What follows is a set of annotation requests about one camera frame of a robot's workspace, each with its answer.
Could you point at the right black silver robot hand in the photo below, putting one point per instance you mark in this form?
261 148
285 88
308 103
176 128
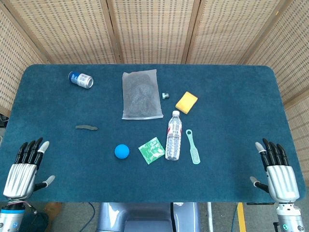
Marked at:
281 181

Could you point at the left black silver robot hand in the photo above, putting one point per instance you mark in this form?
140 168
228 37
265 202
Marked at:
20 178

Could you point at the dark grey strip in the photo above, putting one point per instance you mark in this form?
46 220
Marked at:
87 127

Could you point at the orange brown bag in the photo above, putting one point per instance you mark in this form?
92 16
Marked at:
51 210

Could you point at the black bag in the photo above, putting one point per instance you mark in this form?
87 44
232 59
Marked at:
36 222

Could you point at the mint green brush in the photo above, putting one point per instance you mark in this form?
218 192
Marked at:
194 152

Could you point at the blue ball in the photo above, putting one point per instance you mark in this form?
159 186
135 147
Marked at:
122 151

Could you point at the clear plastic water bottle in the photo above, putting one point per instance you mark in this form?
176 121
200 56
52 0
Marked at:
173 145

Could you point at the blue silver drink can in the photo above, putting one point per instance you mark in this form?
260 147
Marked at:
80 79

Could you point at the woven bamboo screen panel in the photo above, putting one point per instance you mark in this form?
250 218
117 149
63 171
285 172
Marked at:
289 48
229 29
72 29
154 29
14 60

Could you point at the yellow sponge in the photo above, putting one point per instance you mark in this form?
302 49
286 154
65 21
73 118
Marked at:
186 102

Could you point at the blue felt table cover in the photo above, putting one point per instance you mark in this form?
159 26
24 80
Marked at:
217 72

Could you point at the grey robot torso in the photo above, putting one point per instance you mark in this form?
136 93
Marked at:
144 217

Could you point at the green sachet packet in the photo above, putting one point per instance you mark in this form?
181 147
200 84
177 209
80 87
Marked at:
151 151

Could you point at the clear bag of grey filling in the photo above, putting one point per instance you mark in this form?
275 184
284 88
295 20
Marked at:
141 96

